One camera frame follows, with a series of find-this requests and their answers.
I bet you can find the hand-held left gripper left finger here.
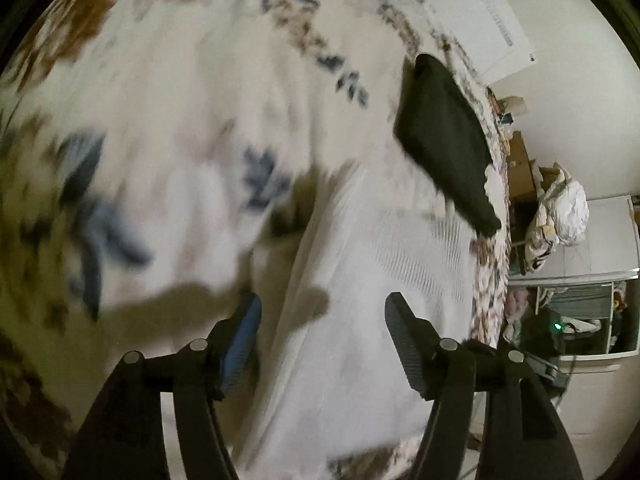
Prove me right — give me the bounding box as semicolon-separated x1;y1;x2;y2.
62;292;263;480

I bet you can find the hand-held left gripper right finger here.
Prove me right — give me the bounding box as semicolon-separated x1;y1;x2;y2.
384;291;583;480

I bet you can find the white knit sweater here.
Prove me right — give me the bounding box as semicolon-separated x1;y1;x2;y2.
235;160;506;466

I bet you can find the black folded garment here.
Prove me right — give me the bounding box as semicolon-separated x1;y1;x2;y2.
392;52;502;237

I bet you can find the large cardboard box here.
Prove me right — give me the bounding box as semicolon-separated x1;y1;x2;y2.
505;130;540;201

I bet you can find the white wardrobe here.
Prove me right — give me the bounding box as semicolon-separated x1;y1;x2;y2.
505;195;640;361

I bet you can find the floral bed sheet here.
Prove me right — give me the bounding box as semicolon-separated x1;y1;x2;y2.
0;0;513;480

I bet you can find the white headboard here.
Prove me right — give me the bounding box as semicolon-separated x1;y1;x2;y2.
425;0;536;86

